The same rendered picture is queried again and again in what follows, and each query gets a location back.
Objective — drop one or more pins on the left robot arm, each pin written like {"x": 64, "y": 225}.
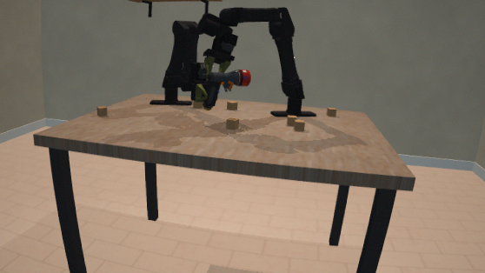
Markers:
{"x": 282, "y": 31}

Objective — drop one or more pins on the small tan block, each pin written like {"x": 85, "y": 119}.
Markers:
{"x": 232, "y": 105}
{"x": 290, "y": 120}
{"x": 232, "y": 124}
{"x": 299, "y": 125}
{"x": 331, "y": 112}
{"x": 102, "y": 111}
{"x": 197, "y": 105}

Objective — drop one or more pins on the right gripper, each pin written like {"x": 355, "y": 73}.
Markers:
{"x": 196, "y": 92}

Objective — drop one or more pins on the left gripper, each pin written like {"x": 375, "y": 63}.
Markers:
{"x": 216, "y": 56}

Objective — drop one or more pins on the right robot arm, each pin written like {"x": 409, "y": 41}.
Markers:
{"x": 179, "y": 72}

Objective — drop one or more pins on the red and grey hose nozzle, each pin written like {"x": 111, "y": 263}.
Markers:
{"x": 215, "y": 79}

